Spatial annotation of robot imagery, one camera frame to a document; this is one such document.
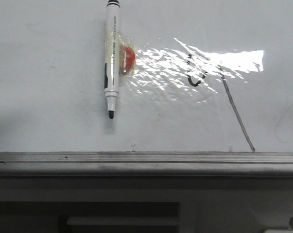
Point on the red round magnet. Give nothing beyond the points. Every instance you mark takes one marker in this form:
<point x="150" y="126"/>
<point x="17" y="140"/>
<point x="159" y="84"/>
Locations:
<point x="127" y="58"/>

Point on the white whiteboard marker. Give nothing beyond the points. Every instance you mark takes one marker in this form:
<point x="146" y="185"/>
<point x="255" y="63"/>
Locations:
<point x="112" y="55"/>

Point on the white whiteboard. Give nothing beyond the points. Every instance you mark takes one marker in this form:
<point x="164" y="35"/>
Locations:
<point x="210" y="75"/>

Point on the grey aluminium marker tray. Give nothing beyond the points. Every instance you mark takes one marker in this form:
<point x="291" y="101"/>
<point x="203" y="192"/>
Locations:
<point x="146" y="164"/>

